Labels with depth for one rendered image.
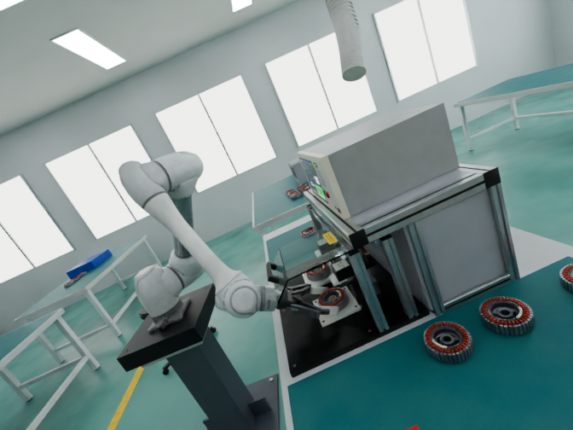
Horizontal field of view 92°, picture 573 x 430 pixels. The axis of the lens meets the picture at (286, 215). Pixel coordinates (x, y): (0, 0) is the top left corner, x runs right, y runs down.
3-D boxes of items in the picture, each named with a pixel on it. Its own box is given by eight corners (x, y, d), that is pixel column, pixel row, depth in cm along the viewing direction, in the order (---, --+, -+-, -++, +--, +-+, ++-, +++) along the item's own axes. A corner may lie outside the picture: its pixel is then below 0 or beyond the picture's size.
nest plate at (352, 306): (322, 327, 97) (321, 324, 97) (313, 304, 111) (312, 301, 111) (361, 309, 97) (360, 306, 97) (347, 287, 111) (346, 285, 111)
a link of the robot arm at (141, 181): (143, 197, 93) (176, 182, 103) (109, 159, 94) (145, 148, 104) (139, 217, 102) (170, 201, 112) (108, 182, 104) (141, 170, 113)
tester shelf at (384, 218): (354, 250, 75) (348, 235, 74) (306, 200, 140) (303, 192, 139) (500, 182, 75) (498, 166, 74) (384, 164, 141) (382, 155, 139)
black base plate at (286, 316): (292, 378, 86) (289, 373, 85) (275, 280, 147) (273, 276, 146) (430, 314, 86) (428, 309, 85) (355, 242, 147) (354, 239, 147)
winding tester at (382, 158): (344, 220, 84) (320, 157, 78) (313, 194, 126) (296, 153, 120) (460, 167, 84) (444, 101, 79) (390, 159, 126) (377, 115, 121)
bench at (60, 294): (54, 368, 337) (13, 320, 316) (124, 288, 519) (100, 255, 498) (122, 336, 337) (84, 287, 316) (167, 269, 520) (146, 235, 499)
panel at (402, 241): (430, 310, 84) (402, 226, 76) (353, 239, 148) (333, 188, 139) (433, 309, 84) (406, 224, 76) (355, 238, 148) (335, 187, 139)
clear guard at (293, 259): (277, 305, 78) (269, 287, 76) (271, 268, 101) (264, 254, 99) (382, 256, 78) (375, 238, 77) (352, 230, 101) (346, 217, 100)
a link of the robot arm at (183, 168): (164, 280, 153) (195, 258, 169) (184, 296, 147) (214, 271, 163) (140, 153, 106) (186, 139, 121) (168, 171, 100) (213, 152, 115)
